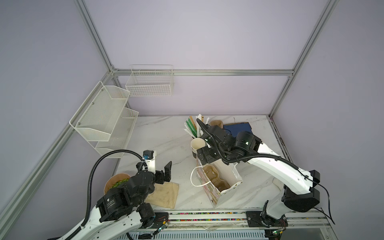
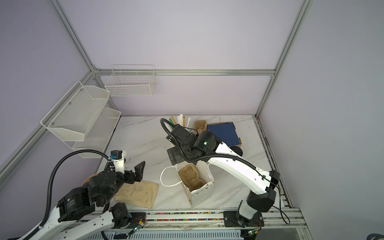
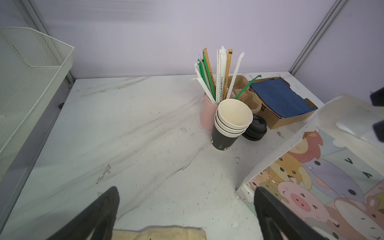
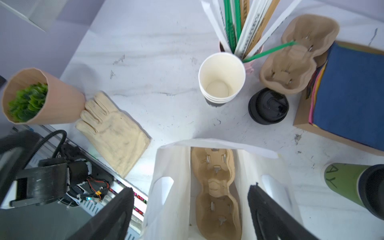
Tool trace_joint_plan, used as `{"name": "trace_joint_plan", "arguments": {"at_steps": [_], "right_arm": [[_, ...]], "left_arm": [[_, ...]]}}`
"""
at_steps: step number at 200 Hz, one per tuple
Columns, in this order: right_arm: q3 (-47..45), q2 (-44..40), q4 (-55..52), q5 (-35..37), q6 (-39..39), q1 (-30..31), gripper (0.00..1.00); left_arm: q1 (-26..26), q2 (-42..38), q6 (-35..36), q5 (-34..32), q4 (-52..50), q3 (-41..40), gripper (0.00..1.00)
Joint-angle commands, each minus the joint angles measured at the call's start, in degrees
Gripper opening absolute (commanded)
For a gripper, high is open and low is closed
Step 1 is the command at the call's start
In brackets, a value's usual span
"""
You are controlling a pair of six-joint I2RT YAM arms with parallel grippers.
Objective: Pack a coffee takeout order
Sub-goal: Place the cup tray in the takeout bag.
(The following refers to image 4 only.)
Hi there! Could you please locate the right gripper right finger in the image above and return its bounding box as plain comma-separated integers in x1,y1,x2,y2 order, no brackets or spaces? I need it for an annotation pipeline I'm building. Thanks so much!
248,184,317,240

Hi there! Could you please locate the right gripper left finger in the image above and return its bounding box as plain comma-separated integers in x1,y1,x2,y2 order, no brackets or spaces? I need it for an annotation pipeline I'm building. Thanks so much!
69,188,134,240

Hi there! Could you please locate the single brown pulp cup carrier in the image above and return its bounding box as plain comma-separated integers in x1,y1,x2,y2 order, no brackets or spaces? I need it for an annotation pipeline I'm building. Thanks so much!
191,147,242,240

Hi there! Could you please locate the white paper gift bag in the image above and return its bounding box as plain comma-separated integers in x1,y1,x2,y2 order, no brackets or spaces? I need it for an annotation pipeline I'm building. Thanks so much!
141,139,302,240

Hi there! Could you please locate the green paper cup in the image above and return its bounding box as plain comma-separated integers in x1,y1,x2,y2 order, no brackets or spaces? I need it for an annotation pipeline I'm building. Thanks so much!
321,163,370,208

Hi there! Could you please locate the black plastic cup lid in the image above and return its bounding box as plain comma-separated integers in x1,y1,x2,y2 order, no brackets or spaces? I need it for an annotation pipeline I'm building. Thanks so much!
248,88,289,125

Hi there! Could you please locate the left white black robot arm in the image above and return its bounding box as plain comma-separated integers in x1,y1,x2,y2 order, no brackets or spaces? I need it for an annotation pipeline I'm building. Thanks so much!
1,130,89,210

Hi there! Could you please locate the brown bowl with greens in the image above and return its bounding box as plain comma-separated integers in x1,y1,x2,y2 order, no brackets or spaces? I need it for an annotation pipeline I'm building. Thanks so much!
2,68,86,125

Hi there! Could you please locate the stack of paper cups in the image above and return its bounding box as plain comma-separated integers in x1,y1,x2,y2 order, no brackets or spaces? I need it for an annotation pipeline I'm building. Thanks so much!
198,52,246,107

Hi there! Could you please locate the pink metal straw bucket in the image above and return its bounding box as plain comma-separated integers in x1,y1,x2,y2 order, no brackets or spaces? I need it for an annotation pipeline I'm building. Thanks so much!
219,43,264,75

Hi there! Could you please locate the bundle of wrapped straws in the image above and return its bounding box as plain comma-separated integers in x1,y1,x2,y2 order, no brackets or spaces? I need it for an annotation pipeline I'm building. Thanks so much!
201,1,301,63

